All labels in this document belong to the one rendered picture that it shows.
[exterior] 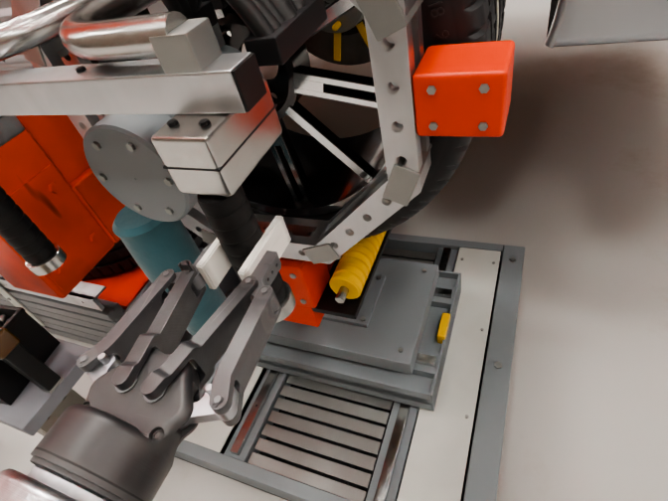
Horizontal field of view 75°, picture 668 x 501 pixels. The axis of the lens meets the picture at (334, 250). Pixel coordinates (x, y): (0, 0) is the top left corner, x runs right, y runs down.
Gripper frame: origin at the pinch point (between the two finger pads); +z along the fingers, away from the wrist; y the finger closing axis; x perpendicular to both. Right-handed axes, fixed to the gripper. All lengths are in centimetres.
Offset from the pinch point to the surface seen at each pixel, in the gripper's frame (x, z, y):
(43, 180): -10, 19, -59
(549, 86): -82, 196, 26
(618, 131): -82, 157, 52
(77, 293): -44, 16, -77
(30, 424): -39, -14, -53
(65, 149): -9, 27, -61
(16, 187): -9, 15, -60
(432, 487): -75, 8, 11
